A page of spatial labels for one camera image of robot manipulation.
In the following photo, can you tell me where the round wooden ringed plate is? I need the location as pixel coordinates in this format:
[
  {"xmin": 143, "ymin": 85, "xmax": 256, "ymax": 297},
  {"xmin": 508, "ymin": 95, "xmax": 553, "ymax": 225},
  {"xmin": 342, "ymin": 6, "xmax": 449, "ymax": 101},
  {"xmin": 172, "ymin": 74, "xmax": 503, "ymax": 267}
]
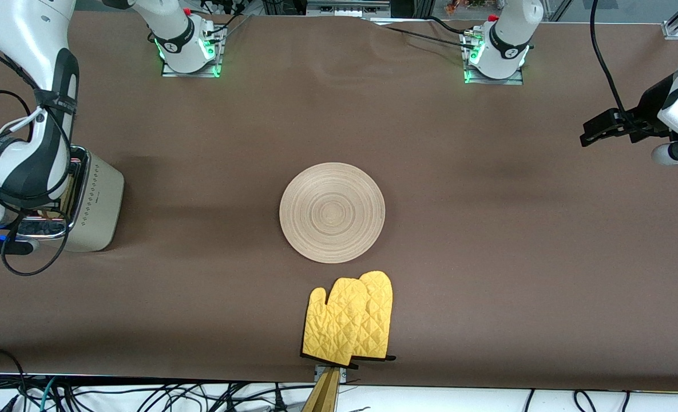
[{"xmin": 279, "ymin": 162, "xmax": 386, "ymax": 264}]

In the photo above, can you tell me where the cream chrome two-slot toaster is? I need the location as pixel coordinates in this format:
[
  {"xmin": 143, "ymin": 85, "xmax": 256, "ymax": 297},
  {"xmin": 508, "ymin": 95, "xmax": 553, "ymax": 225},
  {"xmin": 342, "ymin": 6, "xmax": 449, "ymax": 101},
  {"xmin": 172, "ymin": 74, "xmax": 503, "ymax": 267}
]
[{"xmin": 15, "ymin": 146, "xmax": 125, "ymax": 252}]

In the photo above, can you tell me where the yellow quilted oven mitt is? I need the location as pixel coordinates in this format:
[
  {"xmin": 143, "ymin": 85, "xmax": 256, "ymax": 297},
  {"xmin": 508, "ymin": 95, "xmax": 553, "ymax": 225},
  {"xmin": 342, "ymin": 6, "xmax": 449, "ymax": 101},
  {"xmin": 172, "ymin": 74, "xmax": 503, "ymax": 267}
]
[
  {"xmin": 302, "ymin": 278, "xmax": 369, "ymax": 367},
  {"xmin": 350, "ymin": 270, "xmax": 397, "ymax": 362}
]

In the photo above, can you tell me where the grey equipment box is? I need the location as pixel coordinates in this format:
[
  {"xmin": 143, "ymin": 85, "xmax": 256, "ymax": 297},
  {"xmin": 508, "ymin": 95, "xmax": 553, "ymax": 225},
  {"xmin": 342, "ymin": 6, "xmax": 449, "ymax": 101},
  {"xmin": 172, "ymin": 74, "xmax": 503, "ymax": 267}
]
[{"xmin": 306, "ymin": 0, "xmax": 391, "ymax": 18}]

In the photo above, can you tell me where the brown table cover sheet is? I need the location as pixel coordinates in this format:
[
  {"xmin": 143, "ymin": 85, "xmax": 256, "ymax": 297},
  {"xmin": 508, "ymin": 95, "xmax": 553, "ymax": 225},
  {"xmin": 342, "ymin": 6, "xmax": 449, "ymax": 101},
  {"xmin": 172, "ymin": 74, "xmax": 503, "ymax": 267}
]
[{"xmin": 0, "ymin": 9, "xmax": 678, "ymax": 393}]

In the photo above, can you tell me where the wooden beam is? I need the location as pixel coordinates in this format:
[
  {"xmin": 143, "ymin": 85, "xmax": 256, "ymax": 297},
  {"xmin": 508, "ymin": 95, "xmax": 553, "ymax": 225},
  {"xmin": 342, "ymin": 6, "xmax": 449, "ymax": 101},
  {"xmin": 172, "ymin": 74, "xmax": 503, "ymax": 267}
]
[{"xmin": 302, "ymin": 369, "xmax": 339, "ymax": 412}]

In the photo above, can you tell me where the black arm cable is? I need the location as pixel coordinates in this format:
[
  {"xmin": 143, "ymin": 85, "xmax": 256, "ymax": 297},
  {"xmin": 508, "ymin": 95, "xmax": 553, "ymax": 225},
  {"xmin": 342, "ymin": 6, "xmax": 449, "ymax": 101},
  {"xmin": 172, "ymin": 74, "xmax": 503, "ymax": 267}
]
[
  {"xmin": 589, "ymin": 0, "xmax": 637, "ymax": 124},
  {"xmin": 0, "ymin": 89, "xmax": 76, "ymax": 276}
]

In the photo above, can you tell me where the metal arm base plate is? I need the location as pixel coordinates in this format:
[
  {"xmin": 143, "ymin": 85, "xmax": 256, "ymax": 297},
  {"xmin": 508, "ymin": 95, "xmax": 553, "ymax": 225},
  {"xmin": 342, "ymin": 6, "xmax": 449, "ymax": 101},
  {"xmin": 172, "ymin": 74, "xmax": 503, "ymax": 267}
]
[
  {"xmin": 161, "ymin": 26, "xmax": 223, "ymax": 78},
  {"xmin": 463, "ymin": 31, "xmax": 525, "ymax": 85}
]

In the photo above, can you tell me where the short black base cable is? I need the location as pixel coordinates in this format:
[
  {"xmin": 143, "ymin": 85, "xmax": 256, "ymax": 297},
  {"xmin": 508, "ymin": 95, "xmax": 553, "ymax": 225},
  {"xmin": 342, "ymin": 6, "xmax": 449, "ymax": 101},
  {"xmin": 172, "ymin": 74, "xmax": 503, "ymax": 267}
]
[{"xmin": 429, "ymin": 16, "xmax": 466, "ymax": 34}]

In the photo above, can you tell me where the long black base cable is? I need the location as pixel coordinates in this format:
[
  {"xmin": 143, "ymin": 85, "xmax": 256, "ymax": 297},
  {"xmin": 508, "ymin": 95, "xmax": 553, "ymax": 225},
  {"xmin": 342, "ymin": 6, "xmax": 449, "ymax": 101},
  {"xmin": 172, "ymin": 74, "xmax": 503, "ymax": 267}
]
[{"xmin": 380, "ymin": 25, "xmax": 470, "ymax": 47}]

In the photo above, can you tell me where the small metal bracket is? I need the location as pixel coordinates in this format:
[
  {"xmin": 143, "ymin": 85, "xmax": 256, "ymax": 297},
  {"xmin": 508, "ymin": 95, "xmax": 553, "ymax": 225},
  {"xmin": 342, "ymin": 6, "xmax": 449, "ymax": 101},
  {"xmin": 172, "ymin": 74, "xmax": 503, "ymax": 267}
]
[{"xmin": 314, "ymin": 365, "xmax": 348, "ymax": 384}]

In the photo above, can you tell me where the black base cable bundle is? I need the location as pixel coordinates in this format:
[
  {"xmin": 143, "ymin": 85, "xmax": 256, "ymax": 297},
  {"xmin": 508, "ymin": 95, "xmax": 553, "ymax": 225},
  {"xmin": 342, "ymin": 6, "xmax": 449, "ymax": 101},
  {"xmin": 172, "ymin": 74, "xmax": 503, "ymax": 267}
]
[{"xmin": 201, "ymin": 0, "xmax": 249, "ymax": 36}]

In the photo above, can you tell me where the teal cable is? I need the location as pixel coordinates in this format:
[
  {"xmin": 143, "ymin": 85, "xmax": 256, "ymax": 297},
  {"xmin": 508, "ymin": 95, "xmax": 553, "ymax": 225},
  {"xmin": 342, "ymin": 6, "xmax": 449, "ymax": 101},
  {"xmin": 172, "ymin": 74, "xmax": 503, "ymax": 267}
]
[{"xmin": 40, "ymin": 377, "xmax": 59, "ymax": 412}]

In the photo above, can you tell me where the black looped floor cable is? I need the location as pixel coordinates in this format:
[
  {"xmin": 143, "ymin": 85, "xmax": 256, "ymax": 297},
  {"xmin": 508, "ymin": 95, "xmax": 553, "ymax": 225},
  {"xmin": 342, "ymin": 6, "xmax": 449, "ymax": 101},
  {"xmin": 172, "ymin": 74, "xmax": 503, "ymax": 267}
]
[{"xmin": 0, "ymin": 347, "xmax": 27, "ymax": 401}]

